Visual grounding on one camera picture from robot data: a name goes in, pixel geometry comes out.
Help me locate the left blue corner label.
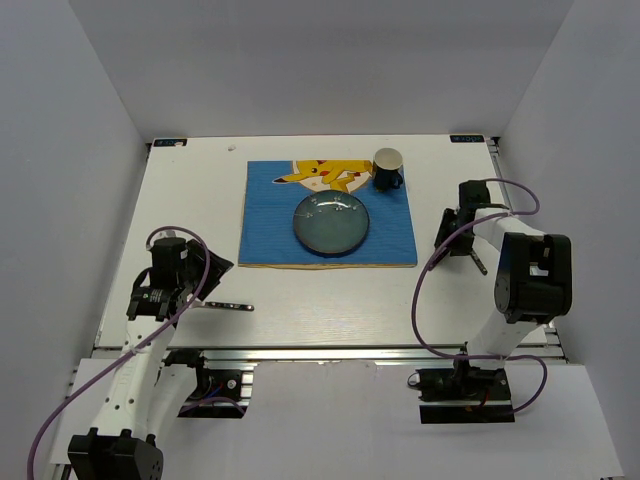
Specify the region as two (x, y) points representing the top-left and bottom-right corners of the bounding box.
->
(152, 138), (188, 148)

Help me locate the dark blue paper cup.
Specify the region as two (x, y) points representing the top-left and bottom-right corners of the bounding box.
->
(372, 148), (404, 192)

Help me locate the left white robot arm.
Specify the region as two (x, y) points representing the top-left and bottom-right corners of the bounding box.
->
(67, 237), (233, 479)

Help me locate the spoon with black handle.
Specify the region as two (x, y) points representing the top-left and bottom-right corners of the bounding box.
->
(470, 250), (488, 276)

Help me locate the knife with black handle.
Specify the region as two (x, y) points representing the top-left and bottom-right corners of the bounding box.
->
(426, 253), (446, 271)

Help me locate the teal ceramic plate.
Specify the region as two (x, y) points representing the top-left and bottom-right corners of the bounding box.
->
(292, 190), (370, 257)

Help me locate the right blue corner label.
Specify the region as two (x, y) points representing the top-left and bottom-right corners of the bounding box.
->
(449, 134), (485, 143)

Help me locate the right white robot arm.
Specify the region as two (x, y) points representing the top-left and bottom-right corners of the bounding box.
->
(430, 179), (572, 399)

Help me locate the fork with black handle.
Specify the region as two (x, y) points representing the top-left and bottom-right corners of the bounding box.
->
(201, 302), (255, 312)

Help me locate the blue pikachu placemat cloth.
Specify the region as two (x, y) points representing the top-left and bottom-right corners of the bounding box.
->
(239, 160), (418, 269)

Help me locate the blue corner label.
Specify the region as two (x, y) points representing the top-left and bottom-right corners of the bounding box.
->
(449, 134), (485, 143)
(152, 138), (188, 148)

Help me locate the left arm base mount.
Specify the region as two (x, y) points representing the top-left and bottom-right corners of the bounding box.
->
(165, 349), (255, 419)

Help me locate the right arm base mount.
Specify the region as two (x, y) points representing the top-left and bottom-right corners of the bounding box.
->
(407, 360), (515, 425)

